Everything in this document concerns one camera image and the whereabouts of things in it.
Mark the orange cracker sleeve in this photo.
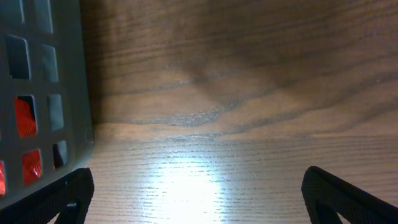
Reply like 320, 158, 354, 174
1, 96, 42, 197

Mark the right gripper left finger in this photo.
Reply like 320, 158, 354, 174
1, 168, 95, 224

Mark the grey plastic basket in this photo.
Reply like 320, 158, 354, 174
1, 1, 94, 208

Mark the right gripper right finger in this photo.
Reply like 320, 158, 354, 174
301, 166, 397, 224

